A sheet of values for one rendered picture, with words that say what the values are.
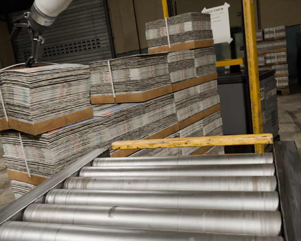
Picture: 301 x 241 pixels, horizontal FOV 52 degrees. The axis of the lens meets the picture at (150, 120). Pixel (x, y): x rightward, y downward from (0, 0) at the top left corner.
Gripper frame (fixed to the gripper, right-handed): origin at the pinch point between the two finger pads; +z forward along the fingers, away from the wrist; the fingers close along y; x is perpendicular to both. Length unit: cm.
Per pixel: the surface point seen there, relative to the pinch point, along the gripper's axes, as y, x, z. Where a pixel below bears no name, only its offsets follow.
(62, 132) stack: 40.2, -4.0, -4.0
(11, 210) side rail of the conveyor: 61, -48, -40
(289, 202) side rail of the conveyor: 82, -28, -79
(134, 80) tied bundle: 27, 47, -7
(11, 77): 14.9, -13.2, -5.5
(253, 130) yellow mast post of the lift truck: 85, 159, 4
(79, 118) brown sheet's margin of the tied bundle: 36.5, 6.7, -3.6
